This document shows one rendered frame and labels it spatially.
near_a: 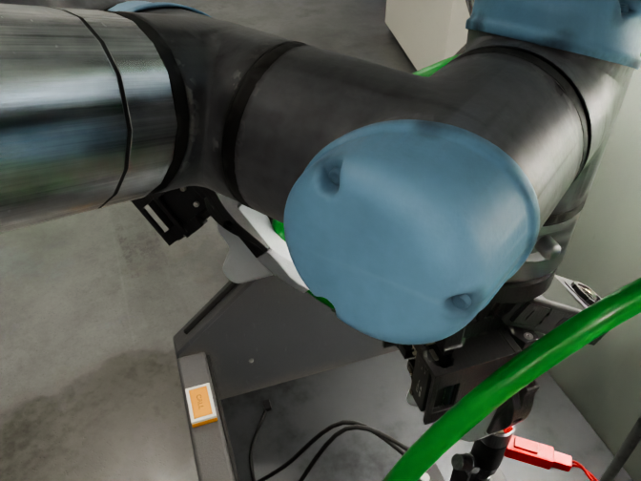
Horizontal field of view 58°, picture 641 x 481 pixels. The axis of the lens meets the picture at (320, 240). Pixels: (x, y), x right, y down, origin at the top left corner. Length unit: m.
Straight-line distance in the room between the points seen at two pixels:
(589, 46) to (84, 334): 2.07
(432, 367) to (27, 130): 0.26
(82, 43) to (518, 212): 0.15
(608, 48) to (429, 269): 0.13
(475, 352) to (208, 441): 0.42
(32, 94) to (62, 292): 2.22
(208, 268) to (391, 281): 2.16
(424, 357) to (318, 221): 0.20
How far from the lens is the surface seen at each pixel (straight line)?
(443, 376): 0.37
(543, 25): 0.26
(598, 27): 0.26
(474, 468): 0.57
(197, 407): 0.73
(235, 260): 0.48
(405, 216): 0.16
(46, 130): 0.19
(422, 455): 0.32
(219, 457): 0.71
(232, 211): 0.44
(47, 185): 0.20
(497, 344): 0.39
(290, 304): 0.78
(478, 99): 0.21
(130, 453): 1.88
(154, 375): 2.02
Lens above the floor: 1.56
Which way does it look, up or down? 40 degrees down
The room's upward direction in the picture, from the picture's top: straight up
